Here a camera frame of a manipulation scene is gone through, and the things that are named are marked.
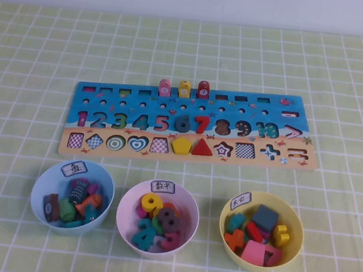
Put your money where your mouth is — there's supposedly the pink fish block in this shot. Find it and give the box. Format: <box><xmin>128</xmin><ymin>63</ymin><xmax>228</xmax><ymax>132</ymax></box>
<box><xmin>157</xmin><ymin>78</ymin><xmax>173</xmax><ymax>97</ymax></box>

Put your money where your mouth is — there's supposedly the wooden number puzzle board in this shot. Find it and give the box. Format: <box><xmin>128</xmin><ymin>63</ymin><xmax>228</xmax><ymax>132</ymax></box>
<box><xmin>57</xmin><ymin>69</ymin><xmax>325</xmax><ymax>185</ymax></box>

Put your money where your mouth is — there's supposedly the paper label on pink bowl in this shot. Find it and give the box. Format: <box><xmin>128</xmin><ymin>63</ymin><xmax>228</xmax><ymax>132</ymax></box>
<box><xmin>150</xmin><ymin>179</ymin><xmax>177</xmax><ymax>196</ymax></box>

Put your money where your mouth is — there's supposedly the orange number piece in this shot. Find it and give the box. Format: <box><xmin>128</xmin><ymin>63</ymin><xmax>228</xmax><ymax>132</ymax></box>
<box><xmin>161</xmin><ymin>202</ymin><xmax>182</xmax><ymax>216</ymax></box>

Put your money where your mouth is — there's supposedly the pink bowl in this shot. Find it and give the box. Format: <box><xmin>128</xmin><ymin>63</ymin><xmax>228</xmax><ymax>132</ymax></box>
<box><xmin>111</xmin><ymin>175</ymin><xmax>203</xmax><ymax>265</ymax></box>

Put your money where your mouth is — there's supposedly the paper label on yellow bowl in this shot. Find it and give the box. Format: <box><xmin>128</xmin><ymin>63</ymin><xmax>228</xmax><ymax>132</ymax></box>
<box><xmin>229</xmin><ymin>190</ymin><xmax>254</xmax><ymax>213</ymax></box>

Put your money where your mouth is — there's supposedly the light blue bowl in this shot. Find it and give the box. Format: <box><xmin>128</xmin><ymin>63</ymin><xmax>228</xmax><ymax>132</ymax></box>
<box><xmin>26</xmin><ymin>154</ymin><xmax>119</xmax><ymax>241</ymax></box>

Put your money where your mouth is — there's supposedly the green number piece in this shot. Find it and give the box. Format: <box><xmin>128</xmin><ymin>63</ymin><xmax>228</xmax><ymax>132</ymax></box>
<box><xmin>150</xmin><ymin>215</ymin><xmax>167</xmax><ymax>236</ymax></box>

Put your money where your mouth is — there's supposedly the paper label on blue bowl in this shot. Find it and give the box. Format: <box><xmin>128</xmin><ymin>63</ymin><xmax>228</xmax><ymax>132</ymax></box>
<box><xmin>59</xmin><ymin>160</ymin><xmax>92</xmax><ymax>181</ymax></box>

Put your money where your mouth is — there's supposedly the yellow bowl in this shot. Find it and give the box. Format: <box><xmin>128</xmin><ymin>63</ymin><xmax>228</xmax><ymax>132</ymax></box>
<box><xmin>214</xmin><ymin>187</ymin><xmax>309</xmax><ymax>272</ymax></box>

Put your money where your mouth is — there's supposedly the yellow pentagon block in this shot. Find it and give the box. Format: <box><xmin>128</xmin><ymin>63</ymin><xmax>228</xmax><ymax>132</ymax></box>
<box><xmin>170</xmin><ymin>136</ymin><xmax>192</xmax><ymax>157</ymax></box>

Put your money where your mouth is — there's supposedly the grey-blue number six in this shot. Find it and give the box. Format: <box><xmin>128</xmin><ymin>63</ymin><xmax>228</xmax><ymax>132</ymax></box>
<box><xmin>173</xmin><ymin>113</ymin><xmax>194</xmax><ymax>134</ymax></box>

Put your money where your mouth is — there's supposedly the red triangle block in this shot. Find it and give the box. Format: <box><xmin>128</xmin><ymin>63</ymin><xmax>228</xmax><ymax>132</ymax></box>
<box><xmin>190</xmin><ymin>137</ymin><xmax>215</xmax><ymax>158</ymax></box>

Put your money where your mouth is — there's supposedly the red number seven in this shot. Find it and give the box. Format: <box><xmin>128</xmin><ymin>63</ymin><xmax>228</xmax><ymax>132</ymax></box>
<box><xmin>193</xmin><ymin>115</ymin><xmax>211</xmax><ymax>136</ymax></box>

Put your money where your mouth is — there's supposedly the yellow fish block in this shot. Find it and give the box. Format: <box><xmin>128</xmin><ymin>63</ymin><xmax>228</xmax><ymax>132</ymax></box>
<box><xmin>177</xmin><ymin>79</ymin><xmax>192</xmax><ymax>99</ymax></box>

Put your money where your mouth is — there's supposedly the red fish block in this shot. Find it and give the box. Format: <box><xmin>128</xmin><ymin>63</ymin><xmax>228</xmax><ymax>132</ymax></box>
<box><xmin>196</xmin><ymin>80</ymin><xmax>212</xmax><ymax>100</ymax></box>

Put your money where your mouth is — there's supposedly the yellow number nine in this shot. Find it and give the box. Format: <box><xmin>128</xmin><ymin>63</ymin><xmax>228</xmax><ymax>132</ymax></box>
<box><xmin>139</xmin><ymin>192</ymin><xmax>165</xmax><ymax>220</ymax></box>

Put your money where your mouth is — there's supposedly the grey-brown number eight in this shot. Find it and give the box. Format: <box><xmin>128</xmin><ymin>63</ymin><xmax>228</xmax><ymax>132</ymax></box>
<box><xmin>155</xmin><ymin>205</ymin><xmax>184</xmax><ymax>234</ymax></box>

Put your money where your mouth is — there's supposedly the teal plus sign block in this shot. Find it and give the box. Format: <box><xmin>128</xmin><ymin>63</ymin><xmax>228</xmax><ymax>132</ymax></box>
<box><xmin>224</xmin><ymin>211</ymin><xmax>247</xmax><ymax>236</ymax></box>

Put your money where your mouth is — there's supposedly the teal number four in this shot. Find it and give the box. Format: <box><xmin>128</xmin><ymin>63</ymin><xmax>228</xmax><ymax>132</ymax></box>
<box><xmin>130</xmin><ymin>217</ymin><xmax>164</xmax><ymax>253</ymax></box>

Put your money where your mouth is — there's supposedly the magenta number three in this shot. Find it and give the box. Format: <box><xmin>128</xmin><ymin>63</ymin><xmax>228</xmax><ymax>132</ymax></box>
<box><xmin>159</xmin><ymin>231</ymin><xmax>182</xmax><ymax>253</ymax></box>

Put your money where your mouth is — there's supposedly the orange fish block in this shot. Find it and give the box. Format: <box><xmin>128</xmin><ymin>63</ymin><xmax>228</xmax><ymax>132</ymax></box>
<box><xmin>74</xmin><ymin>191</ymin><xmax>104</xmax><ymax>220</ymax></box>

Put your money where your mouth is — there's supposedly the orange cross sign block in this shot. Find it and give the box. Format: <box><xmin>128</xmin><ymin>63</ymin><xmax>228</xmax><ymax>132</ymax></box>
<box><xmin>222</xmin><ymin>227</ymin><xmax>247</xmax><ymax>252</ymax></box>

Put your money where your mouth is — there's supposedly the dark grey square block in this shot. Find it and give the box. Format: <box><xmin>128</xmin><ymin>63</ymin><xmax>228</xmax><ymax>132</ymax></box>
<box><xmin>250</xmin><ymin>204</ymin><xmax>282</xmax><ymax>235</ymax></box>

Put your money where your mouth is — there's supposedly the dark striped fish block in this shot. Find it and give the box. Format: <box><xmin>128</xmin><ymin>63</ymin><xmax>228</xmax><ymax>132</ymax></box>
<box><xmin>67</xmin><ymin>177</ymin><xmax>91</xmax><ymax>207</ymax></box>

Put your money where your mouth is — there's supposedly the red rectangular block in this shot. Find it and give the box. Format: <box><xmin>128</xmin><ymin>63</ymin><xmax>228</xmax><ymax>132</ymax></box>
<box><xmin>243</xmin><ymin>220</ymin><xmax>267</xmax><ymax>245</ymax></box>

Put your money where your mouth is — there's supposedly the pink trapezoid block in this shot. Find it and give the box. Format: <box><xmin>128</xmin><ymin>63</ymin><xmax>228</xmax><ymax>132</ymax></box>
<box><xmin>239</xmin><ymin>238</ymin><xmax>268</xmax><ymax>265</ymax></box>

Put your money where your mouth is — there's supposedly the green fish block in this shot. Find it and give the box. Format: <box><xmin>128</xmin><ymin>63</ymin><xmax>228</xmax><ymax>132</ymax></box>
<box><xmin>57</xmin><ymin>198</ymin><xmax>79</xmax><ymax>224</ymax></box>

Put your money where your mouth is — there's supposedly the teal fish block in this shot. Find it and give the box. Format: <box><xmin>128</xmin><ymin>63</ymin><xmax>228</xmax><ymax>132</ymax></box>
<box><xmin>61</xmin><ymin>209</ymin><xmax>96</xmax><ymax>232</ymax></box>

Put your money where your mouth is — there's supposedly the yellow equals sign block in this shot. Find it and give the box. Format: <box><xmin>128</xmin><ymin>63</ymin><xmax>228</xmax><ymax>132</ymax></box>
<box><xmin>270</xmin><ymin>222</ymin><xmax>292</xmax><ymax>250</ymax></box>

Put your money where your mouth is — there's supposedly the brown fish block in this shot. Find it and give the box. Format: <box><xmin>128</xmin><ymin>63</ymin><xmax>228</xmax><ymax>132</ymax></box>
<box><xmin>41</xmin><ymin>192</ymin><xmax>62</xmax><ymax>224</ymax></box>

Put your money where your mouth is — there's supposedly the pink greater-than sign block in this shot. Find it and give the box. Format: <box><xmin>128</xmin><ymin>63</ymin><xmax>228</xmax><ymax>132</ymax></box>
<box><xmin>263</xmin><ymin>245</ymin><xmax>285</xmax><ymax>269</ymax></box>

